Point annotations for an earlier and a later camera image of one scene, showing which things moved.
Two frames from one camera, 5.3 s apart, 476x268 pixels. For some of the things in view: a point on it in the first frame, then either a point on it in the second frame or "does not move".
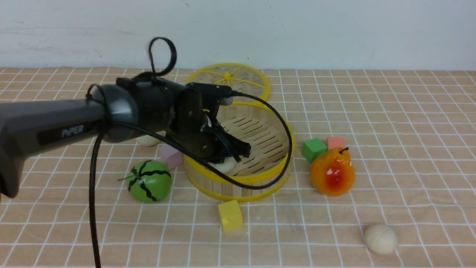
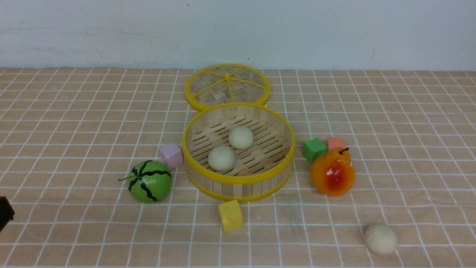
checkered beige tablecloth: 383,176 does not move
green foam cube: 313,147 does not move
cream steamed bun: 380,239 does not move
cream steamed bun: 147,140 to 241,137
